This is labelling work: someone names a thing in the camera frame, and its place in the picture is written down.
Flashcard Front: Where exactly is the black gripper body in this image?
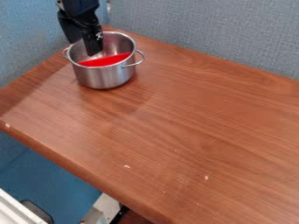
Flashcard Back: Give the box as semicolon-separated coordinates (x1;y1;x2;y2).
57;0;99;27

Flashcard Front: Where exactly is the white radiator panel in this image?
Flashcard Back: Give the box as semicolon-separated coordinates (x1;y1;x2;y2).
0;188;49;224

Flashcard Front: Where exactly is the red plastic block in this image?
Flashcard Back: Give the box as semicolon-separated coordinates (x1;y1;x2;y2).
79;52;131;67

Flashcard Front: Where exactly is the metal pot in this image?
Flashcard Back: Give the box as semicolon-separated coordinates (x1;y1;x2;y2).
63;31;146;90

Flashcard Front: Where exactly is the white table leg bracket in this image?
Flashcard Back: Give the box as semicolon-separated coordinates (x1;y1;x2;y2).
79;193;121;224

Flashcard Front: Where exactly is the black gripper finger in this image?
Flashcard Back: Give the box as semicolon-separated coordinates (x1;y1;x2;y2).
82;25;103;56
58;11;82;44

